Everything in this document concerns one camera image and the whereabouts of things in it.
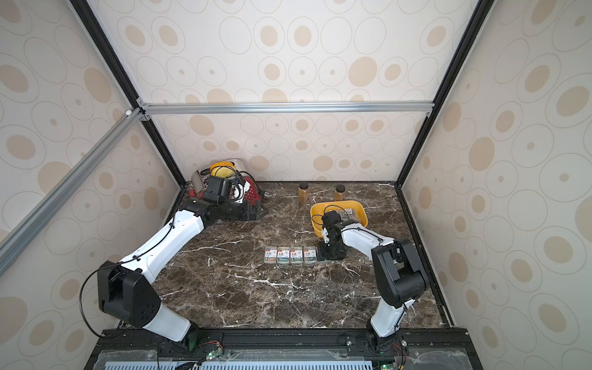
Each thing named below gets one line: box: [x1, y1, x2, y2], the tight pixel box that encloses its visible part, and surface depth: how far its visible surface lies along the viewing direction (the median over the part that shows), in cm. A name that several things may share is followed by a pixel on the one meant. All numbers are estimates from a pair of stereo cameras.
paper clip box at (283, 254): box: [276, 245, 290, 264], surface depth 94 cm
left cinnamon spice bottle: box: [298, 181, 310, 203], surface depth 109 cm
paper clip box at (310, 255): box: [302, 246, 318, 265], surface depth 94 cm
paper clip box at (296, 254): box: [290, 245, 303, 264], surface depth 94 cm
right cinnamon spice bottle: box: [334, 184, 346, 202], surface depth 108 cm
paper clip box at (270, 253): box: [264, 245, 279, 264], surface depth 94 cm
